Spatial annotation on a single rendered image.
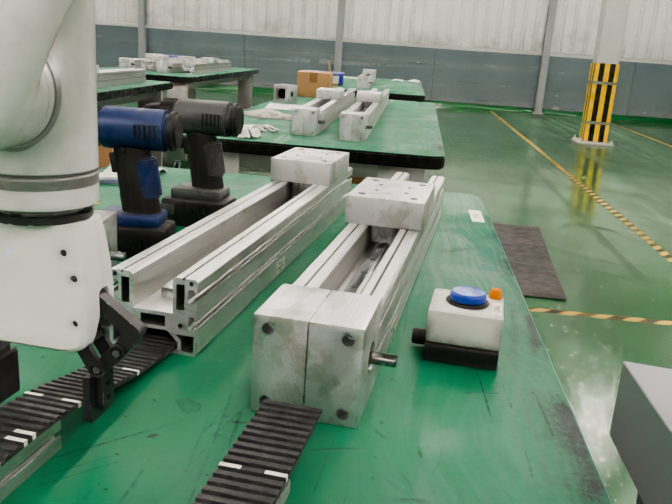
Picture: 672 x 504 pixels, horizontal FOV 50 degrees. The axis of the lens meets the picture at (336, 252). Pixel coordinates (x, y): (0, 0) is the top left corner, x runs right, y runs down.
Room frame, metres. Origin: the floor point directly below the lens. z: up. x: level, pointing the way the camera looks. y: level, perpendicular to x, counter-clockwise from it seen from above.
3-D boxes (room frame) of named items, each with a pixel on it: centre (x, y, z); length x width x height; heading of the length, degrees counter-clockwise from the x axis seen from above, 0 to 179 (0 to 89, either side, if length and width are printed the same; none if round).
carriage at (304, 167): (1.35, 0.06, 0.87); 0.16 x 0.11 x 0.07; 168
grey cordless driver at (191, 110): (1.27, 0.28, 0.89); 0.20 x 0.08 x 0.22; 81
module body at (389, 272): (1.07, -0.08, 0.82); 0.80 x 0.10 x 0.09; 168
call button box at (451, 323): (0.77, -0.14, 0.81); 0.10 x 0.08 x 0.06; 78
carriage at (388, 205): (1.07, -0.08, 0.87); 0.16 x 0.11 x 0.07; 168
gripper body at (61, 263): (0.53, 0.22, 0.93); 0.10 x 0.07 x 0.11; 78
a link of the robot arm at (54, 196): (0.53, 0.23, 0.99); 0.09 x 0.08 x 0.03; 78
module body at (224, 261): (1.10, 0.11, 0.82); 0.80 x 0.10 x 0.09; 168
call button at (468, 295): (0.77, -0.15, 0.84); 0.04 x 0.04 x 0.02
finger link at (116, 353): (0.52, 0.17, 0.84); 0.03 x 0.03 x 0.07; 78
